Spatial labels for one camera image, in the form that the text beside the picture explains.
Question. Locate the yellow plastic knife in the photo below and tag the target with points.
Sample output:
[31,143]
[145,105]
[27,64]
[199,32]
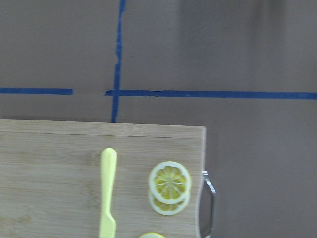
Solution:
[107,227]

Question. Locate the lemon slice pair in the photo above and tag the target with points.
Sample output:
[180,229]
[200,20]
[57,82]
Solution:
[169,185]

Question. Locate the single lemon slice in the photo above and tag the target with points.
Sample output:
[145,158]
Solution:
[151,235]

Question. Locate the wooden cutting board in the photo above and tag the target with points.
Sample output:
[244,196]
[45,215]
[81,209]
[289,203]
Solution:
[50,177]

